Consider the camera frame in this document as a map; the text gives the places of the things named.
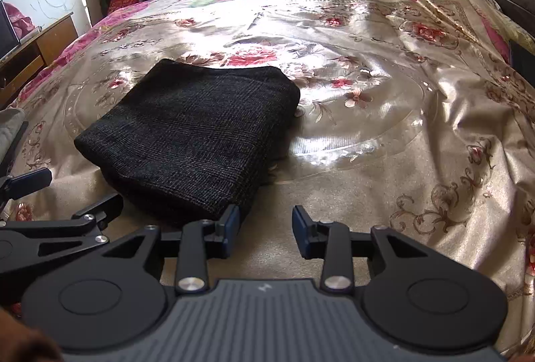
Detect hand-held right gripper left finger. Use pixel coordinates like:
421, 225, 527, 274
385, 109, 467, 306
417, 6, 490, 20
102, 204, 242, 296

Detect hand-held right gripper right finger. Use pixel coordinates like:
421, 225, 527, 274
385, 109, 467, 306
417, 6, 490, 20
292, 205, 435, 296

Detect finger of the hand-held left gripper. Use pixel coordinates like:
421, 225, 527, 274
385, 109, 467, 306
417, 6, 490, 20
0, 169, 53, 201
0, 192, 125, 266

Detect dark grey plaid pants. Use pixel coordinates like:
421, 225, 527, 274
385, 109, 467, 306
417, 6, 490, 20
74, 59, 302, 227

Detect person's left forearm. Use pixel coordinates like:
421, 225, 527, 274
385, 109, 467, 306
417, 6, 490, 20
0, 303, 63, 362

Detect grey cloth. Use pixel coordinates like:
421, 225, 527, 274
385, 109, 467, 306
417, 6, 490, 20
0, 108, 26, 162

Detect floral satin bedspread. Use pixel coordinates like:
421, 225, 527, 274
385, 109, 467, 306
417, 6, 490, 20
0, 0, 535, 358

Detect brown wooden desk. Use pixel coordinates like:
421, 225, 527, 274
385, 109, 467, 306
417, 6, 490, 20
0, 12, 80, 109

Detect pink plastic bag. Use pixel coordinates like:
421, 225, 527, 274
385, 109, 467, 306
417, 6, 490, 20
4, 2, 36, 36

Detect dark cloth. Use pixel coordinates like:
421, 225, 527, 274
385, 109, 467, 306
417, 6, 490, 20
510, 40, 535, 78

